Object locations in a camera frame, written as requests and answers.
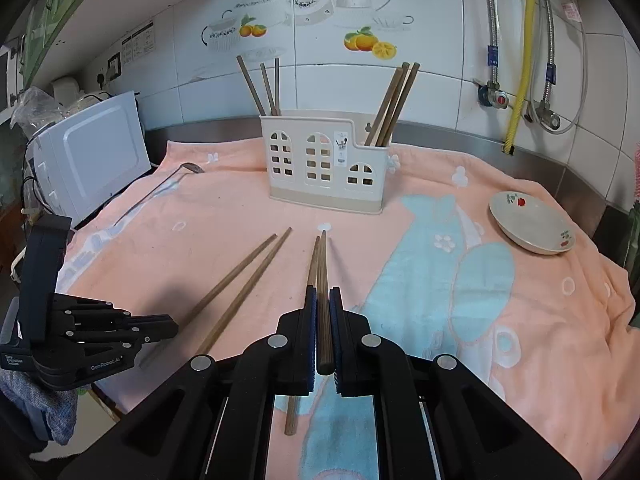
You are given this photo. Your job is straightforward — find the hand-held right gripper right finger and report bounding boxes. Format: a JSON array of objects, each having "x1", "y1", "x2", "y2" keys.
[{"x1": 327, "y1": 287, "x2": 583, "y2": 480}]

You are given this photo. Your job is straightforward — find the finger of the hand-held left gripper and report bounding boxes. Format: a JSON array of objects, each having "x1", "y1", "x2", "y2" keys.
[
  {"x1": 49, "y1": 294, "x2": 180, "y2": 339},
  {"x1": 49, "y1": 332, "x2": 151, "y2": 358}
]

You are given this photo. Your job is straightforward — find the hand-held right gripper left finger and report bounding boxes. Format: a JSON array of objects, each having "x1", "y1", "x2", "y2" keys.
[{"x1": 57, "y1": 286, "x2": 321, "y2": 480}]

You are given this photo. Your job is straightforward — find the cream plastic utensil holder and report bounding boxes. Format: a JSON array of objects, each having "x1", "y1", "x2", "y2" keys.
[{"x1": 259, "y1": 115, "x2": 393, "y2": 215}]

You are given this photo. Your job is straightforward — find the person's left hand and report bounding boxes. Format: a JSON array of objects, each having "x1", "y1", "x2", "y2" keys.
[{"x1": 0, "y1": 372, "x2": 79, "y2": 447}]

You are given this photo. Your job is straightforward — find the white microwave oven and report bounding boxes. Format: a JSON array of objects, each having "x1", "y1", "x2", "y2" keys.
[{"x1": 27, "y1": 91, "x2": 152, "y2": 229}]

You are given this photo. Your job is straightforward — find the metal spoon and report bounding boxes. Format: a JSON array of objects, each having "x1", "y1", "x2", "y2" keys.
[{"x1": 114, "y1": 162, "x2": 206, "y2": 227}]

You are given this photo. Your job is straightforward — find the clear plastic bag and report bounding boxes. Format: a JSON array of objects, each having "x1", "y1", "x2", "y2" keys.
[{"x1": 10, "y1": 86, "x2": 67, "y2": 137}]

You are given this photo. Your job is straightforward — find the peach printed towel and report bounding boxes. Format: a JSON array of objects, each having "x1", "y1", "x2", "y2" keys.
[{"x1": 64, "y1": 137, "x2": 640, "y2": 480}]

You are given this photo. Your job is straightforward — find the beige kitchen appliance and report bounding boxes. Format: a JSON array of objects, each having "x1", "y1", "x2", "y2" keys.
[{"x1": 50, "y1": 76, "x2": 110, "y2": 113}]

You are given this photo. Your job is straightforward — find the floral ceramic bowl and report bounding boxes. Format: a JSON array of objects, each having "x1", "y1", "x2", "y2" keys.
[{"x1": 488, "y1": 191, "x2": 577, "y2": 256}]

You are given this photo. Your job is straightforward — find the metal angle valve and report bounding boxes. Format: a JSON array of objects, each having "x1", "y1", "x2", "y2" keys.
[{"x1": 524, "y1": 99, "x2": 563, "y2": 134}]

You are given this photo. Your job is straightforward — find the printed wall label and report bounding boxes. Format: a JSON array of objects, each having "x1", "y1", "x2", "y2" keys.
[{"x1": 121, "y1": 20, "x2": 157, "y2": 66}]

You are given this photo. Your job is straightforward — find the wall cabinet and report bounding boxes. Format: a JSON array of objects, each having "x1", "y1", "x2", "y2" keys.
[{"x1": 0, "y1": 0, "x2": 242, "y2": 92}]

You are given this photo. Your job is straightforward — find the red handled metal valve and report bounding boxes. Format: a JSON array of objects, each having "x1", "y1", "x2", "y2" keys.
[{"x1": 474, "y1": 79, "x2": 512, "y2": 111}]

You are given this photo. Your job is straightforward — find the tableware and orange wall decal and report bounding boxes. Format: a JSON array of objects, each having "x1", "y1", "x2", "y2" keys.
[{"x1": 201, "y1": 0, "x2": 416, "y2": 62}]

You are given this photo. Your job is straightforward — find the yellow gas hose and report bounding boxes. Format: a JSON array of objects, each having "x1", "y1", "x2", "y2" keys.
[{"x1": 502, "y1": 0, "x2": 541, "y2": 157}]

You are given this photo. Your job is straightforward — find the braided metal hose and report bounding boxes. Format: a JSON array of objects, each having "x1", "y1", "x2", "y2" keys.
[
  {"x1": 541, "y1": 0, "x2": 559, "y2": 107},
  {"x1": 479, "y1": 0, "x2": 502, "y2": 87}
]

